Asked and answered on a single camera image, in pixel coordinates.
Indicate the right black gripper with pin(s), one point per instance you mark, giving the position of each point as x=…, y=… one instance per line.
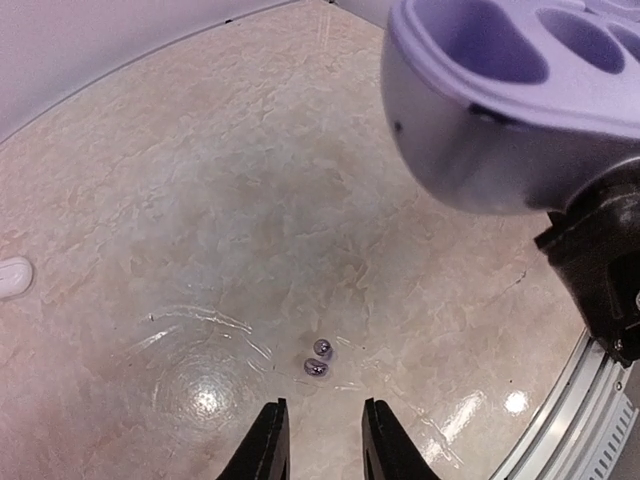
x=593, y=247

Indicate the front aluminium rail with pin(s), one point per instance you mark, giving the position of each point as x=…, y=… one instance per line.
x=581, y=429

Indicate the blue-grey earbud charging case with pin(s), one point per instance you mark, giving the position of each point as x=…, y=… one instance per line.
x=504, y=107

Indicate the purple earbud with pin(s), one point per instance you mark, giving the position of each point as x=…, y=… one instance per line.
x=318, y=365

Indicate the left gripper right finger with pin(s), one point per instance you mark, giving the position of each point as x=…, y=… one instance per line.
x=388, y=451

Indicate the white earbud charging case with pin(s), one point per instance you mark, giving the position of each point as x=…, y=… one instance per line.
x=16, y=275

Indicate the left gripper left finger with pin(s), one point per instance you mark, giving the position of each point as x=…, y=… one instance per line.
x=264, y=452

